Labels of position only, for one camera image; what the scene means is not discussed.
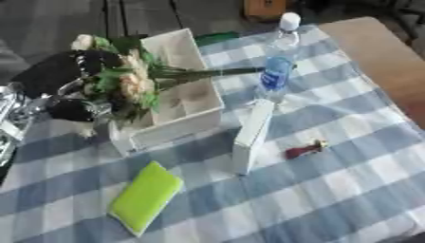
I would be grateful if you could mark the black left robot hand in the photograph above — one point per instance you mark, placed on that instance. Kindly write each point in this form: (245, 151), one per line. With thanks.
(52, 74)

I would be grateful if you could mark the artificial flower bouquet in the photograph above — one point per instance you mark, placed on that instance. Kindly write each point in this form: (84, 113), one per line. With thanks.
(130, 79)

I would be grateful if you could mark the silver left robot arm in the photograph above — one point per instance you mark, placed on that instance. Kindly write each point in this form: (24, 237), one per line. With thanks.
(14, 117)

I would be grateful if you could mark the white open box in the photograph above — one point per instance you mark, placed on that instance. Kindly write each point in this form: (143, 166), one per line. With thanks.
(185, 95)

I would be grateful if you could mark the green object behind box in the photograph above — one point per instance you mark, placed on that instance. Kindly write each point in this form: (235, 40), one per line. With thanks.
(217, 37)

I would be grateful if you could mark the brown cardboard box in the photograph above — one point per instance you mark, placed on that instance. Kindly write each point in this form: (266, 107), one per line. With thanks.
(264, 9)

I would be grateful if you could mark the black tripod legs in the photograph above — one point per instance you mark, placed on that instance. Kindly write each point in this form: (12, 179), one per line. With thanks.
(124, 15)

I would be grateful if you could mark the lime green flat pouch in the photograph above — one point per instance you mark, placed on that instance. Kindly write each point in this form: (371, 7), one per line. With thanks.
(145, 197)

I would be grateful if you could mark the white rectangular carton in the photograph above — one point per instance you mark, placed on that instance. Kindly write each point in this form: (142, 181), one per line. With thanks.
(252, 134)

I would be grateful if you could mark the clear plastic water bottle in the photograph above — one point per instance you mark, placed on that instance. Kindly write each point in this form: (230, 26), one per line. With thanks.
(276, 68)

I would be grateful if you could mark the small red bottle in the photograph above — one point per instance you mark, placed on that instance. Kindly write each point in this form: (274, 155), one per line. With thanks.
(301, 151)

